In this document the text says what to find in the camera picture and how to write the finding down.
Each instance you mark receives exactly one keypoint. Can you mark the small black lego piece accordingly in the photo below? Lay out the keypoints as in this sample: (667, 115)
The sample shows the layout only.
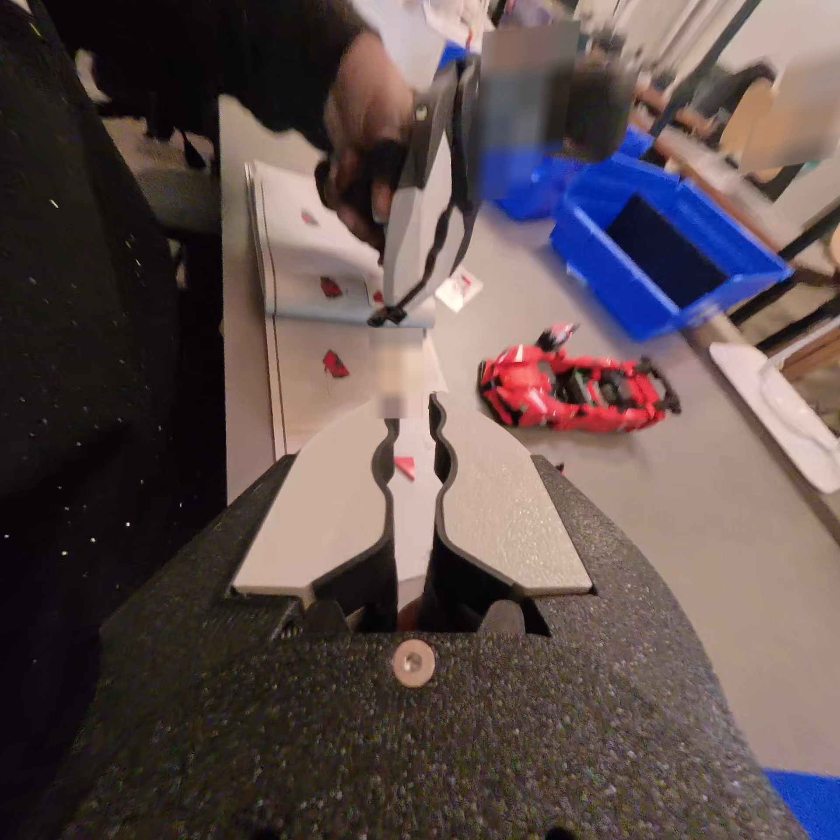
(385, 315)

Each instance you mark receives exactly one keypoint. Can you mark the white stand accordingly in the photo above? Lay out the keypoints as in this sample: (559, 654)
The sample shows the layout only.
(788, 407)

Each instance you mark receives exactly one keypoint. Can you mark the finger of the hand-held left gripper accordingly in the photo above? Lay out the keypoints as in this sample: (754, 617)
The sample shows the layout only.
(467, 158)
(418, 217)

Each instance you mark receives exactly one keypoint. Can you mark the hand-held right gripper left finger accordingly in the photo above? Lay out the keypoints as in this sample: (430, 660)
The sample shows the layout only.
(315, 519)

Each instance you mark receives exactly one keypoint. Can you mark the red lego wedge piece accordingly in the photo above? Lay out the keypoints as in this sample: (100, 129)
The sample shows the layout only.
(404, 466)

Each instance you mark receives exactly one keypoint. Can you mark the red lego car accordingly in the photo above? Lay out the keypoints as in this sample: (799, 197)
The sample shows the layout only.
(565, 387)

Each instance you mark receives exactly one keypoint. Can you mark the person's left forearm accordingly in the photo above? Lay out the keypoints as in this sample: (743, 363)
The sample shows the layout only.
(236, 53)

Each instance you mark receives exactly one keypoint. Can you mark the white sticker sheet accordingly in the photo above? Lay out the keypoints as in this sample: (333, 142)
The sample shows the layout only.
(460, 289)

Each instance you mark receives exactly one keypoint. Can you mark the red black green lego assembly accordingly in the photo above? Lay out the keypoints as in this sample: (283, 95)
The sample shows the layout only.
(558, 336)

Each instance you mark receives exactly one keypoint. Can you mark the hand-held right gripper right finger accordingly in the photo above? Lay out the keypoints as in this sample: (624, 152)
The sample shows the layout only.
(512, 519)

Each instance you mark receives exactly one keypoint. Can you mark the person's left hand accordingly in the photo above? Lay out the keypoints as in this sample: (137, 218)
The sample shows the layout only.
(361, 105)

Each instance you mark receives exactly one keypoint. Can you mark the lego instruction booklet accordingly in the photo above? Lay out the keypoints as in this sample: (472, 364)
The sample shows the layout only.
(295, 256)

